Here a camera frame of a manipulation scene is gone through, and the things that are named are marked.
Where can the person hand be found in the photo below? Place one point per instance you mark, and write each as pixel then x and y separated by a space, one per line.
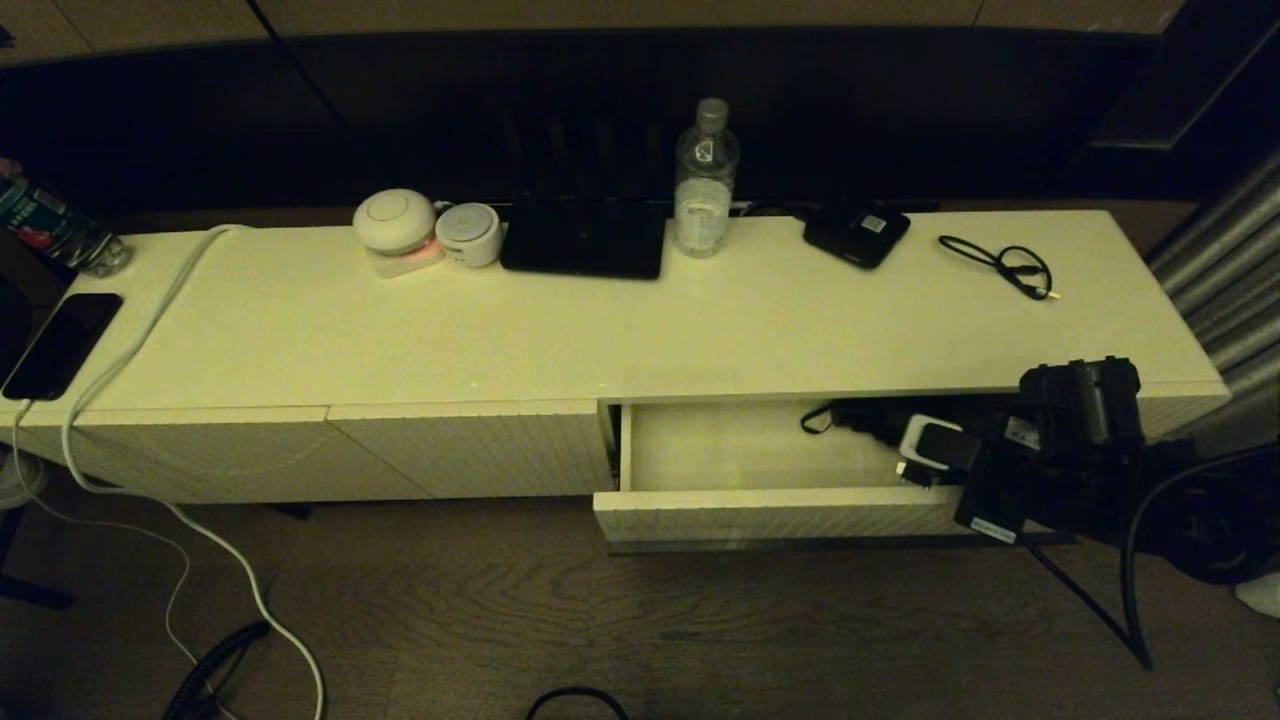
pixel 8 167

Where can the clear bottle with grey cap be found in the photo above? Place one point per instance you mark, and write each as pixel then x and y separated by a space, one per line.
pixel 705 190

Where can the small white round speaker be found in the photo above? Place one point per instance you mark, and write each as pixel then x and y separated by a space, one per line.
pixel 468 233

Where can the small black box with label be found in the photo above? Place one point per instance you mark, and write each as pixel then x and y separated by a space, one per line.
pixel 858 235

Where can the white low cabinet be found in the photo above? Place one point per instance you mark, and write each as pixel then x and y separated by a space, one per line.
pixel 400 330

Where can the black flat set-top box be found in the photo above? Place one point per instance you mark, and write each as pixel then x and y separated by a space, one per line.
pixel 585 240

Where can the black smartphone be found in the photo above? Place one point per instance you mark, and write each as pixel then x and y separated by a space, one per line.
pixel 62 345

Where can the grey curtain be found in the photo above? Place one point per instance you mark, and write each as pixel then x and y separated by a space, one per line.
pixel 1220 280

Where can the water bottle with green label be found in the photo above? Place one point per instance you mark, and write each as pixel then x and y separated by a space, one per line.
pixel 55 235

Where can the pale round floor object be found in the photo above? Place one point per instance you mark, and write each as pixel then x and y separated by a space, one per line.
pixel 18 480

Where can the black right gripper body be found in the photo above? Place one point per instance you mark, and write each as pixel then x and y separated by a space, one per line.
pixel 1005 490

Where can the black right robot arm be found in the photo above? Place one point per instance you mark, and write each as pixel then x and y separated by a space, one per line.
pixel 1090 440

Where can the black umbrella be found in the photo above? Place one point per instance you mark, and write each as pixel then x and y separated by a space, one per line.
pixel 870 420

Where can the white dome device pink base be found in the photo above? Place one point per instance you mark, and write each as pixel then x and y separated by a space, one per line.
pixel 395 222

